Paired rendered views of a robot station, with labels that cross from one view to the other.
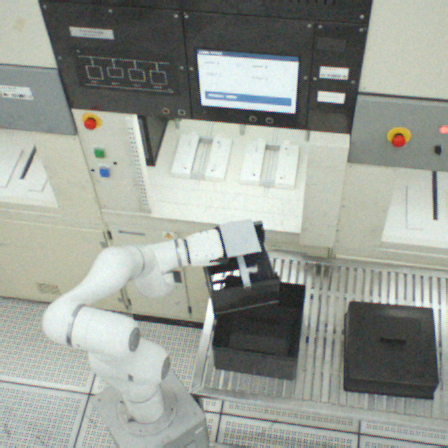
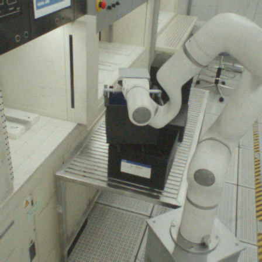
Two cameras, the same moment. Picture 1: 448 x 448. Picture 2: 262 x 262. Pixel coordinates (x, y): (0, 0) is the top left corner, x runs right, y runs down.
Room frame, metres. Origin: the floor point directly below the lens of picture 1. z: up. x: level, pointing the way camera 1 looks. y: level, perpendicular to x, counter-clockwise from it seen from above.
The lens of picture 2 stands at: (1.10, 1.22, 1.77)
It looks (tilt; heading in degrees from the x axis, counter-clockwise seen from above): 31 degrees down; 272
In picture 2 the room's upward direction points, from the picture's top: 5 degrees clockwise
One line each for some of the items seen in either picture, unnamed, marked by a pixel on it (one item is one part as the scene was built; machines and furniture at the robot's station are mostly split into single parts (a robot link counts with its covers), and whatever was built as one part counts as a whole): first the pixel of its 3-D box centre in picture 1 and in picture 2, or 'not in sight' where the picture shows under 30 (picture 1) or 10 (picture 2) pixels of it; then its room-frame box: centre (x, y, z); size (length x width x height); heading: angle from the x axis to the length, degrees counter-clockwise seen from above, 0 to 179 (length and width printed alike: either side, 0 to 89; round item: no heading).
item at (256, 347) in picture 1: (259, 327); (144, 152); (1.08, -0.10, 0.85); 0.28 x 0.28 x 0.17; 77
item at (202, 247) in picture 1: (202, 248); (135, 88); (1.14, 0.07, 1.25); 0.11 x 0.10 x 0.07; 99
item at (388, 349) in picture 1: (390, 346); (162, 116); (0.99, -0.53, 0.83); 0.29 x 0.29 x 0.13; 81
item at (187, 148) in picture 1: (202, 156); not in sight; (1.83, 0.07, 0.89); 0.22 x 0.21 x 0.04; 168
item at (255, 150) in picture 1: (270, 163); (10, 121); (1.77, -0.19, 0.89); 0.22 x 0.21 x 0.04; 168
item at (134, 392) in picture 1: (123, 365); (206, 176); (0.87, 0.32, 1.07); 0.19 x 0.12 x 0.24; 72
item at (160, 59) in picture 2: not in sight; (172, 79); (0.93, -0.96, 0.89); 0.29 x 0.29 x 0.25; 82
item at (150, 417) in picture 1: (143, 396); (197, 216); (0.86, 0.29, 0.85); 0.19 x 0.19 x 0.18
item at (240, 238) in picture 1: (238, 266); (131, 107); (1.16, -0.04, 1.11); 0.24 x 0.20 x 0.32; 9
